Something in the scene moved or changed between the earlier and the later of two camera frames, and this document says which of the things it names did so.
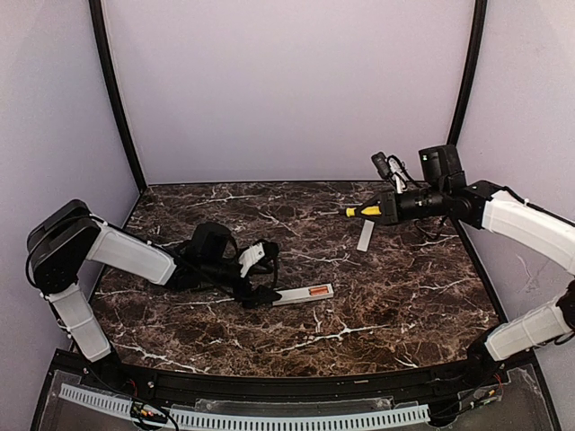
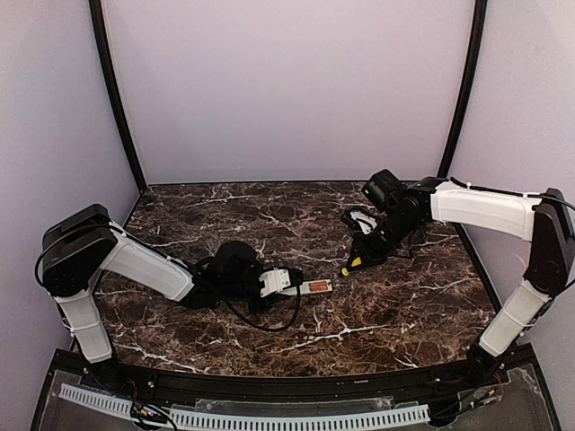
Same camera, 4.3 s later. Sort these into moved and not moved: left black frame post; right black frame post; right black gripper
Moved: right black gripper
Not moved: right black frame post; left black frame post
